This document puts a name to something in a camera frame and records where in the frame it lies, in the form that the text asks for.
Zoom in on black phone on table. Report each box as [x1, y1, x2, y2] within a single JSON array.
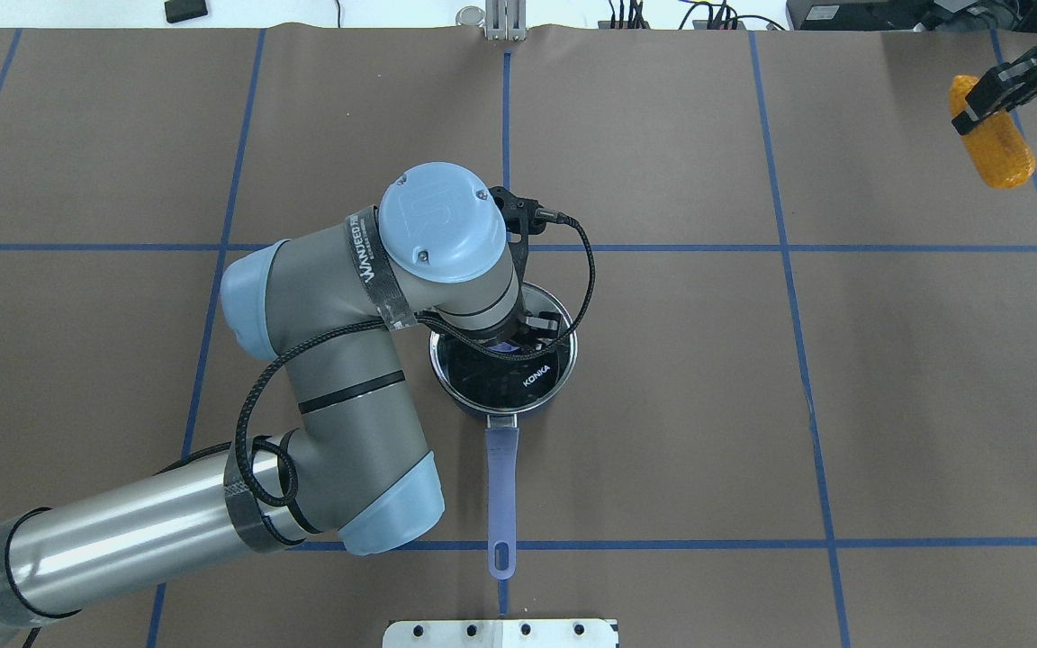
[[162, 0, 209, 25]]

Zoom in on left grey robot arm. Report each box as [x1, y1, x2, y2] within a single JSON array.
[[0, 161, 584, 647]]

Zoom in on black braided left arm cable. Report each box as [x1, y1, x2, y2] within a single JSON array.
[[234, 184, 596, 532]]

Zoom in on glass pot lid blue knob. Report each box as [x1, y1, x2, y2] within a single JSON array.
[[428, 332, 577, 416]]

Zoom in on aluminium frame post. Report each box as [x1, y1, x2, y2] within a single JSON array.
[[484, 0, 528, 43]]

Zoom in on white robot mounting base plate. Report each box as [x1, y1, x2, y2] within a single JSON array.
[[382, 618, 620, 647]]

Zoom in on dark blue saucepan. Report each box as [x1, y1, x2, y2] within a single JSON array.
[[428, 281, 579, 581]]

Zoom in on yellow plastic corn cob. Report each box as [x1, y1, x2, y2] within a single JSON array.
[[948, 75, 1036, 189]]

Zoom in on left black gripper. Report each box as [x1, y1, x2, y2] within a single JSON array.
[[482, 310, 565, 354]]

